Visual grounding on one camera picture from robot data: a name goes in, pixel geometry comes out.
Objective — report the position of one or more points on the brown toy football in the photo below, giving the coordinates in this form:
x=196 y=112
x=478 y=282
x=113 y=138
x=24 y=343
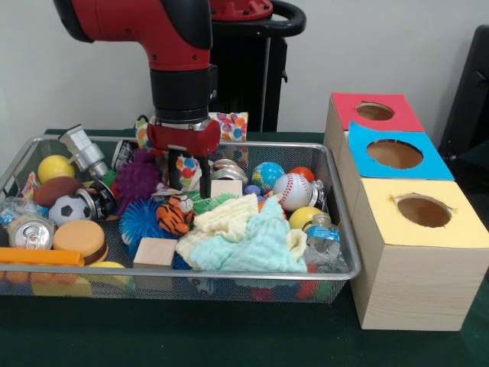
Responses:
x=57 y=191

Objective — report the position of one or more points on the orange striped tiger plush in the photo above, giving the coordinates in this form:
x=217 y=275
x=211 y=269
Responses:
x=173 y=218

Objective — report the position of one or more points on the black upright panel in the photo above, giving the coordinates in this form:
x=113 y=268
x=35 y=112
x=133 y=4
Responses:
x=470 y=95

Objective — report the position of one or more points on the shallow mesh bin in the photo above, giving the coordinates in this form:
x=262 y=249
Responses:
x=229 y=294

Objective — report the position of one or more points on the wooden three-hole box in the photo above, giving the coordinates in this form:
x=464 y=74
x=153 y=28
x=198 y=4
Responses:
x=412 y=283

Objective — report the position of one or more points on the dark green table cloth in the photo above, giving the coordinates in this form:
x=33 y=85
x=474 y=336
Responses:
x=191 y=336

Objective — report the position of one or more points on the white baseball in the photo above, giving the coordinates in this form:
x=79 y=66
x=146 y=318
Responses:
x=292 y=191

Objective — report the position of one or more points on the blue spiky ball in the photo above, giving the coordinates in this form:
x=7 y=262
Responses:
x=139 y=221

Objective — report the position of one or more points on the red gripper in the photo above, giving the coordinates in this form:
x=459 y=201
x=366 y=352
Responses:
x=183 y=139

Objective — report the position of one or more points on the purple knobbly toy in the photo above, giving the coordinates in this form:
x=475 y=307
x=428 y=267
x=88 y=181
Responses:
x=137 y=177

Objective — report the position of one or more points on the pale yellow muslin cloth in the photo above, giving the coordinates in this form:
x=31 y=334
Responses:
x=225 y=219

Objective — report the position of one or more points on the dark green side-table cloth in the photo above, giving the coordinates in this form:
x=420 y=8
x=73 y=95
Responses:
x=477 y=164

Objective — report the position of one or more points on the green spiky ball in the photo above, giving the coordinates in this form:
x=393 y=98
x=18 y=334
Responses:
x=202 y=206
x=223 y=199

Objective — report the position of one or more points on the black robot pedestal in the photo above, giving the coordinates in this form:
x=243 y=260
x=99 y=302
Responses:
x=252 y=76

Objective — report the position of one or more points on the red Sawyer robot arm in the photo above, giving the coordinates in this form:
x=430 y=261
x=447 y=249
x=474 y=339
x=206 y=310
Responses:
x=172 y=46

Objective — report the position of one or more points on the plain yellow ball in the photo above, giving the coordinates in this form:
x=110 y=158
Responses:
x=55 y=168

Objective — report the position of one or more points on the orange foam disc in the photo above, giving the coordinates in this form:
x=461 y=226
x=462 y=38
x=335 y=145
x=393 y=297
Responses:
x=80 y=237

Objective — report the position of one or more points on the yellow ball with black band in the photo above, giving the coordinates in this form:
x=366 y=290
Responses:
x=303 y=218

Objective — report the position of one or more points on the teal muslin cloth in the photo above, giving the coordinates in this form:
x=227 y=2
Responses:
x=252 y=248

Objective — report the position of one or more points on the orange toy brick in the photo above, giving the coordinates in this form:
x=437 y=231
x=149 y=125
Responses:
x=38 y=257

